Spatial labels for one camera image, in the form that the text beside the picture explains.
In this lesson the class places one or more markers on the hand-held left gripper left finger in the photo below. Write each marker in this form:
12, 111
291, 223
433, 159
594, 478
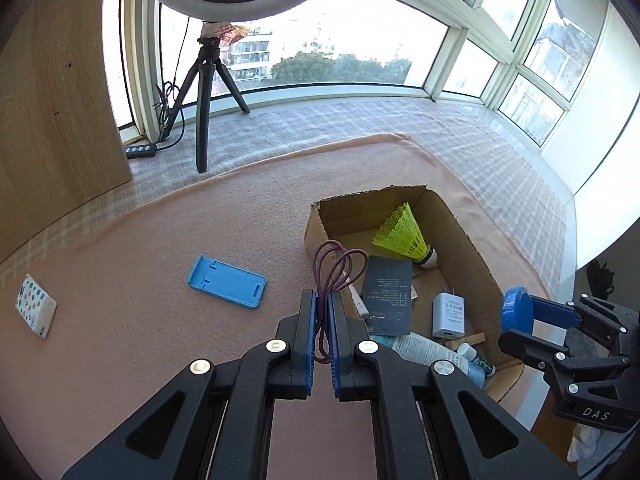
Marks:
307, 340

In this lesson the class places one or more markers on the wooden clothespin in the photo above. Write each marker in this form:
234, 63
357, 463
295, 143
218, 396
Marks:
467, 341

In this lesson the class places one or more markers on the blue phone stand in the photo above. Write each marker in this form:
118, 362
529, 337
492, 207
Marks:
230, 285

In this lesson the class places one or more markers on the cardboard box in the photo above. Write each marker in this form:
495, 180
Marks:
465, 260

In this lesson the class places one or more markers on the large light wooden board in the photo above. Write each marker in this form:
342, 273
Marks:
50, 110

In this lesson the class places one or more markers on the black card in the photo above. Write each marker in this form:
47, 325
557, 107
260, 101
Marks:
387, 295

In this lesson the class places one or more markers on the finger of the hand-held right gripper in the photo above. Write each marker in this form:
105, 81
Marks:
550, 312
525, 345

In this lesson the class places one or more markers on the white charger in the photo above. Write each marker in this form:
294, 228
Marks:
449, 316

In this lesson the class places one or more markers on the blue round lid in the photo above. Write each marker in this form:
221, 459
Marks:
517, 310

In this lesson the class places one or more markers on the white lotion bottle blue cap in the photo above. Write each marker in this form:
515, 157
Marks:
420, 350

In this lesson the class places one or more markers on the black tripod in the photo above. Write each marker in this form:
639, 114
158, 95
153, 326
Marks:
202, 125

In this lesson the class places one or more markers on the yellow shuttlecock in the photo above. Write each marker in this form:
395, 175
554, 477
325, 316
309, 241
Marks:
402, 235

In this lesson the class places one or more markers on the person's right hand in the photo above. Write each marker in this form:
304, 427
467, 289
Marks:
585, 442

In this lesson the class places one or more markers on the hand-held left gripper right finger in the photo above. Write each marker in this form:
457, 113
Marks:
336, 345

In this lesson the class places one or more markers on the white green tube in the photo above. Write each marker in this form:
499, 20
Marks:
467, 351

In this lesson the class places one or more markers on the patterned tissue pack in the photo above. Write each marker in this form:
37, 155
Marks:
35, 305

